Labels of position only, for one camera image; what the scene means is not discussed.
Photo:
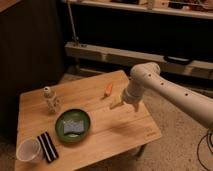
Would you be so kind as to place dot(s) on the black handle on shelf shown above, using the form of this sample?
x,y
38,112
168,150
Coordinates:
x,y
179,61

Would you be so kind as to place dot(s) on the orange pepper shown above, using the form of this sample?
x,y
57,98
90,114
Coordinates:
x,y
108,90

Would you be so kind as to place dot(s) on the wooden shelf unit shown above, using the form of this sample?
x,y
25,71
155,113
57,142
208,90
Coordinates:
x,y
133,31

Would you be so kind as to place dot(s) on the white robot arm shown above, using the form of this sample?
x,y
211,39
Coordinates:
x,y
147,76

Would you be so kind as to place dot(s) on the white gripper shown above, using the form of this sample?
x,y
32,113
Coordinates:
x,y
129,97

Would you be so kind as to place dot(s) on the blue grey sponge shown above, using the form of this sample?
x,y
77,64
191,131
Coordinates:
x,y
73,127

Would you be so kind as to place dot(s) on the clear plastic cup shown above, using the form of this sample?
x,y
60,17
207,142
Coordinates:
x,y
29,151

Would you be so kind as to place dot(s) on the green round plate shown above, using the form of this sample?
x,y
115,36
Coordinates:
x,y
75,115

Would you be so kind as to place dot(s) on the metal stand pole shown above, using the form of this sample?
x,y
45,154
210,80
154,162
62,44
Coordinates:
x,y
74,37

